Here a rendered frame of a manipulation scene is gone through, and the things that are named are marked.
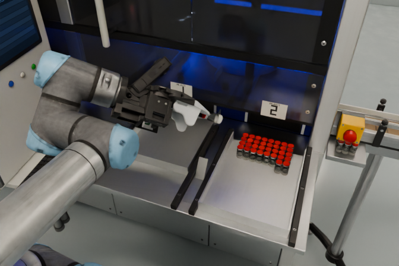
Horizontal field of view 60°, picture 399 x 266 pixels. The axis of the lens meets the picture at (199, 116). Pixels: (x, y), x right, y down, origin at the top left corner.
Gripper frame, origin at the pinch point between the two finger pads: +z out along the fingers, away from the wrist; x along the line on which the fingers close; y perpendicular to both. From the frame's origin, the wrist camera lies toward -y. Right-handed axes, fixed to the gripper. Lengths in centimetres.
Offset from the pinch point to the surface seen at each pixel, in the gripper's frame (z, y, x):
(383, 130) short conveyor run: 70, -18, -5
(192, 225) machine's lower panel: 47, 15, -97
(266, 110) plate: 33.1, -18.4, -21.5
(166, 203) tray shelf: 7.0, 17.6, -31.4
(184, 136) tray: 14.2, -9.3, -44.6
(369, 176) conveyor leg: 86, -8, -24
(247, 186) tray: 29.5, 8.2, -23.5
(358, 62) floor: 232, -181, -144
